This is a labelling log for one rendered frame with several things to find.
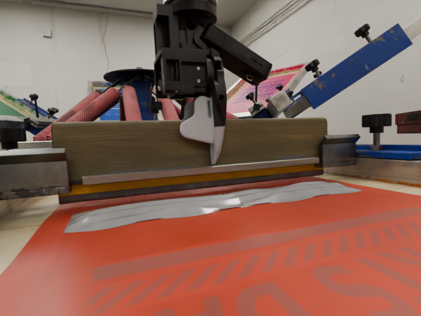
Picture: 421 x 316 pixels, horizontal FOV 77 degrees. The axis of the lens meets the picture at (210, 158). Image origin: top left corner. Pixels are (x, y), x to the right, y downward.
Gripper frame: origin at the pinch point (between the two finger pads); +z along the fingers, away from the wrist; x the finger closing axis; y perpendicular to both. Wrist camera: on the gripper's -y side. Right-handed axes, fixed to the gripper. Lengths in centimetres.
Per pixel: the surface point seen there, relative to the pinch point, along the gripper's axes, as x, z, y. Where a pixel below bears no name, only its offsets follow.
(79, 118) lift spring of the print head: -62, -11, 23
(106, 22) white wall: -413, -183, 7
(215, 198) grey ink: 7.1, 4.9, 2.6
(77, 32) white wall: -413, -166, 47
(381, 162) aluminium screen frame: 7.5, 2.8, -24.9
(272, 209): 13.0, 5.4, -1.5
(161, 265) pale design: 20.4, 5.2, 11.5
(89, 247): 15.1, 5.2, 16.0
